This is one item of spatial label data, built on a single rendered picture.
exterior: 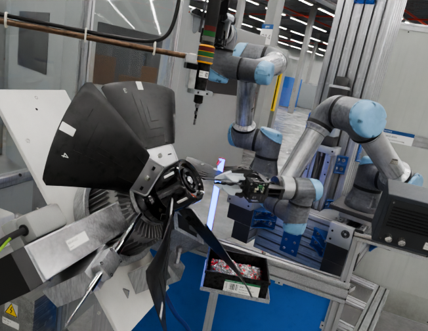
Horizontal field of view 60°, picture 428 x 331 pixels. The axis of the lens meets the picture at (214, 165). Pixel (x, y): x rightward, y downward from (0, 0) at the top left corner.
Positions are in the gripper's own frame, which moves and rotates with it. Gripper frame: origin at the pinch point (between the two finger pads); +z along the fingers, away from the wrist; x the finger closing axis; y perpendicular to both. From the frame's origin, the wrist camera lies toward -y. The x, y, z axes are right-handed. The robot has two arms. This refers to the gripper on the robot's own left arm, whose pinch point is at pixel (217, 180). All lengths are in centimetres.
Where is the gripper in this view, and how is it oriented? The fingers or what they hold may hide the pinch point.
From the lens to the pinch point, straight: 113.6
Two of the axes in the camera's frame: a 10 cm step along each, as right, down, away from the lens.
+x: -2.0, 9.2, 3.4
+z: -9.4, -0.8, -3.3
